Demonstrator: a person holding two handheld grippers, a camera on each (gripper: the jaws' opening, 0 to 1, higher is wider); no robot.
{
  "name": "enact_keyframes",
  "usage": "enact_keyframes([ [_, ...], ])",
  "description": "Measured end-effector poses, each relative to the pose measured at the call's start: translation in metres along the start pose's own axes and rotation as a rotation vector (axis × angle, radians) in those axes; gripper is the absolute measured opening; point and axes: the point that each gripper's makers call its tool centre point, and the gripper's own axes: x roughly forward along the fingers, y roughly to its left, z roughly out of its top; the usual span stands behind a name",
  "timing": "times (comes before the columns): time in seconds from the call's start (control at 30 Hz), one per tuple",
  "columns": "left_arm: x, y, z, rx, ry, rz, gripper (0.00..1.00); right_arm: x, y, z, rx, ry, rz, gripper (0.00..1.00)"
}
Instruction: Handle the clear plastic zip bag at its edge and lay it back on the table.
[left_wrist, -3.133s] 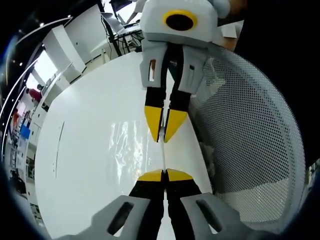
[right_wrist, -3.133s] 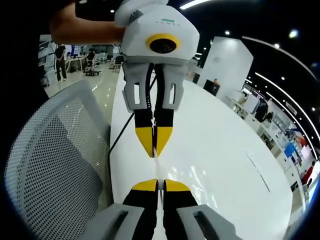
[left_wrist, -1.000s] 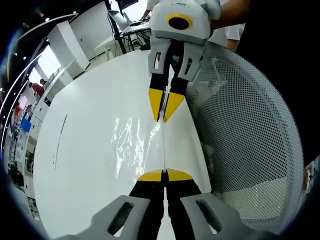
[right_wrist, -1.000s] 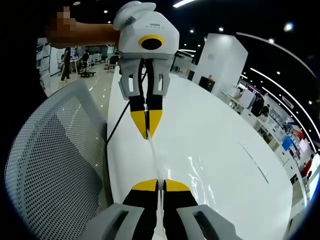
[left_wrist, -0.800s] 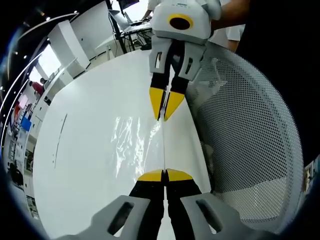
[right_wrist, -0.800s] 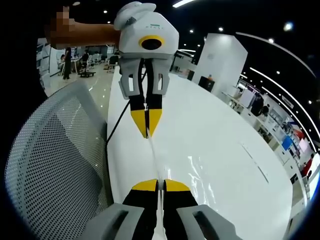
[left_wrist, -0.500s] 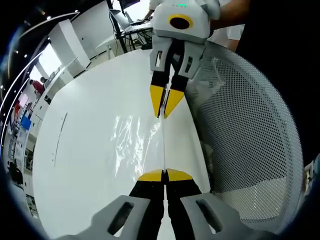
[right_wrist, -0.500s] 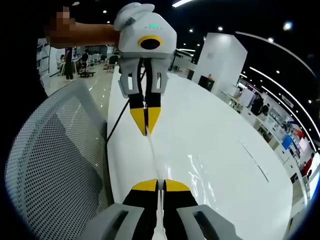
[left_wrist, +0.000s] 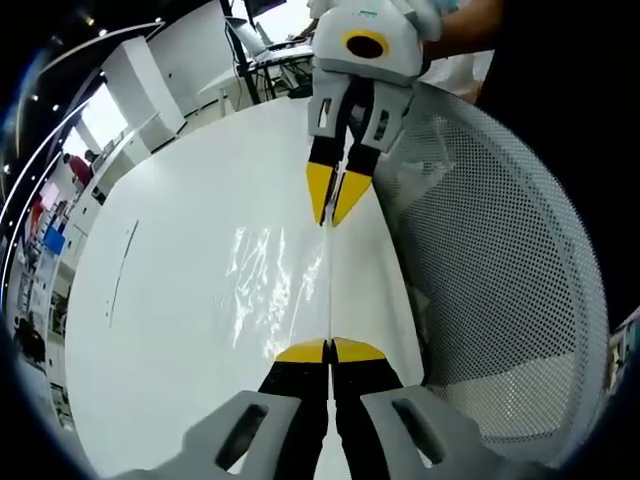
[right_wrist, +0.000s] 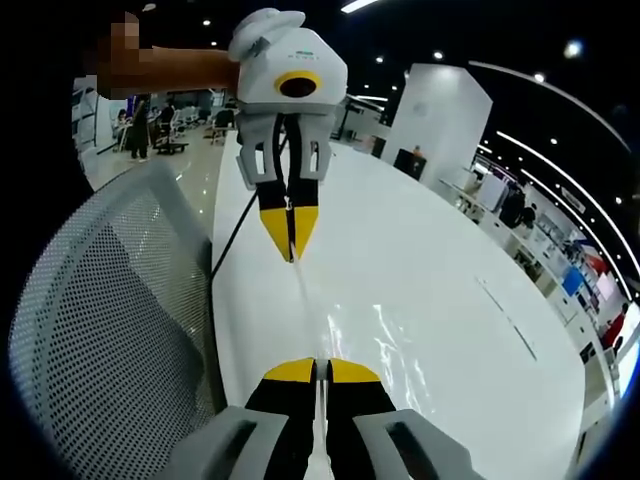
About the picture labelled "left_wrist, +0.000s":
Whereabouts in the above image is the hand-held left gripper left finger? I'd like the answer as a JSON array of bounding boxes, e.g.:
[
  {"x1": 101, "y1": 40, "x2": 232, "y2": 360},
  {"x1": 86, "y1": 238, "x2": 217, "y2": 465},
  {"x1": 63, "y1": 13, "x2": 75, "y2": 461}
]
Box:
[{"x1": 159, "y1": 338, "x2": 332, "y2": 480}]

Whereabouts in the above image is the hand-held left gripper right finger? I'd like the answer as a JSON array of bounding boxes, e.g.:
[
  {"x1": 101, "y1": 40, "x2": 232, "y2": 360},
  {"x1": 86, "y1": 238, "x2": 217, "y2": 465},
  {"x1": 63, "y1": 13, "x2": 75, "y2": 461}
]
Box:
[{"x1": 332, "y1": 337, "x2": 531, "y2": 480}]

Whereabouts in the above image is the white computer desk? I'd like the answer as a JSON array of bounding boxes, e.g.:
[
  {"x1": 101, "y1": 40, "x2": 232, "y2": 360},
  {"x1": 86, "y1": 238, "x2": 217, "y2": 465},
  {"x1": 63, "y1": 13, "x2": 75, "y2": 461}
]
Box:
[{"x1": 198, "y1": 38, "x2": 317, "y2": 104}]

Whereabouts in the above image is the black hanging monitor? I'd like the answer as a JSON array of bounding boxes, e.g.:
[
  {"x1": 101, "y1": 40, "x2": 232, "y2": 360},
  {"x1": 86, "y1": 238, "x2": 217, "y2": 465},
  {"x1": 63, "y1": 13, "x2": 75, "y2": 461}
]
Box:
[{"x1": 243, "y1": 0, "x2": 287, "y2": 16}]

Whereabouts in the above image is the open laptop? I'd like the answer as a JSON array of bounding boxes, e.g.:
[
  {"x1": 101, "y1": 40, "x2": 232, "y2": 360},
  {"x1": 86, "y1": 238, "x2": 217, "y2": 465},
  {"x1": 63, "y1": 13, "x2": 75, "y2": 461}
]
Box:
[{"x1": 224, "y1": 16, "x2": 275, "y2": 60}]

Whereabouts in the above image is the white mesh chair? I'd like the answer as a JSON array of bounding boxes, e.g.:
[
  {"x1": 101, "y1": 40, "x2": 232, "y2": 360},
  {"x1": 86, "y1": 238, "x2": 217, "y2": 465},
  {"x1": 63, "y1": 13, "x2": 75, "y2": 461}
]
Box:
[{"x1": 374, "y1": 82, "x2": 615, "y2": 464}]

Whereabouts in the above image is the white square column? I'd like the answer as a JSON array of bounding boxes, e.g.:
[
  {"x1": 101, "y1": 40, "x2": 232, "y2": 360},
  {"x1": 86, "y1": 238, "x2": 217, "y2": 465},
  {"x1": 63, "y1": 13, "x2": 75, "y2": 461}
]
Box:
[{"x1": 101, "y1": 38, "x2": 187, "y2": 151}]

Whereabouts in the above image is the row of white office desks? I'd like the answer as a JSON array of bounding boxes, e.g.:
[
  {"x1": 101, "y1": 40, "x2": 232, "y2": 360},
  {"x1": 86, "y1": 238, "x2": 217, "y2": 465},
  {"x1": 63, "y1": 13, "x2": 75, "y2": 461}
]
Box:
[{"x1": 74, "y1": 127, "x2": 151, "y2": 206}]

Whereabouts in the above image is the blue storage box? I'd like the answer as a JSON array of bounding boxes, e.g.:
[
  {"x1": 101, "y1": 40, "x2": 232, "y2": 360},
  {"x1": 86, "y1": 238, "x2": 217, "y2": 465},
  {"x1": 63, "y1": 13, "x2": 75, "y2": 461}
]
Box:
[{"x1": 43, "y1": 227, "x2": 67, "y2": 257}]

